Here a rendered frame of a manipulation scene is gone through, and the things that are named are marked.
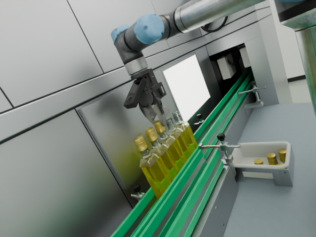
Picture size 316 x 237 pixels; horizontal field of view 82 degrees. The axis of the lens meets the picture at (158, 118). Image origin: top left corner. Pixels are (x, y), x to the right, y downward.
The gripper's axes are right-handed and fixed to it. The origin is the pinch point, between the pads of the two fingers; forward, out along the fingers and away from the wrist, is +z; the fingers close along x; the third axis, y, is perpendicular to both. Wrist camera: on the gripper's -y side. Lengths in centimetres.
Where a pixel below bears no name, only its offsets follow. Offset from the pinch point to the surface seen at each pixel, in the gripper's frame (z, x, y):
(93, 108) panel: -15.4, 12.1, -13.6
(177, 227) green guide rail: 19.4, -13.5, -23.9
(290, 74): 99, -13, 372
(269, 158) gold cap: 33.8, -26.7, 25.0
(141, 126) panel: 0.4, 11.8, 2.1
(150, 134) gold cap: 0.0, -1.2, -7.1
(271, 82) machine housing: 23, -23, 97
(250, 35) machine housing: -12, -18, 97
